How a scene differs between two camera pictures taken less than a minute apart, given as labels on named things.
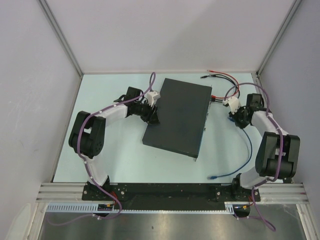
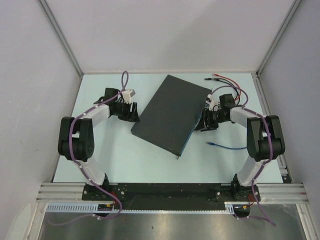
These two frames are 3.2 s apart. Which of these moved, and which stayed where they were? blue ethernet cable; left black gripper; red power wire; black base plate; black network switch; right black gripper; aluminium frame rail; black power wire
Moved: red power wire; black network switch; right black gripper; left black gripper; black power wire; blue ethernet cable
Stayed: aluminium frame rail; black base plate
